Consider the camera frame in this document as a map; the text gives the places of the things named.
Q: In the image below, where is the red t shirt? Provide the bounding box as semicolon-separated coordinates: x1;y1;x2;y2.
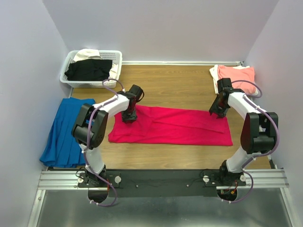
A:
108;105;233;146

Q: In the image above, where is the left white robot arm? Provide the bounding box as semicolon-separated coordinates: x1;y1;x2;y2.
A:
71;85;144;187

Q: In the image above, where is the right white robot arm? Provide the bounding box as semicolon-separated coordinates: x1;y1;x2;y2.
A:
209;78;280;185

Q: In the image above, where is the white folded t shirt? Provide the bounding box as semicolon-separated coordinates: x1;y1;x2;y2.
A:
209;65;259;96

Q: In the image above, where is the pink folded t shirt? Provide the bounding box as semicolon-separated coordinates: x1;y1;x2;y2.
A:
217;65;256;95

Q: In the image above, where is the black t shirt in basket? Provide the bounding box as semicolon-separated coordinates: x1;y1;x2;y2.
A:
64;59;113;81

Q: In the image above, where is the white plastic laundry basket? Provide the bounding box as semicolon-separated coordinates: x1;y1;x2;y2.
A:
60;49;123;88

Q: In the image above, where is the blue pleated cloth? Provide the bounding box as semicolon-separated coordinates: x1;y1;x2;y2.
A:
40;97;95;168

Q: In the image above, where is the cream t shirt in basket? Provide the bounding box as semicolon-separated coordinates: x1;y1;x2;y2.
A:
71;49;121;79

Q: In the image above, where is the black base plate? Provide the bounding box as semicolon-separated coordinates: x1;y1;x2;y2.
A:
76;169;246;201

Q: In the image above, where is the aluminium rail frame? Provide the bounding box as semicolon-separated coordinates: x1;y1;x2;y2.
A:
28;169;299;227

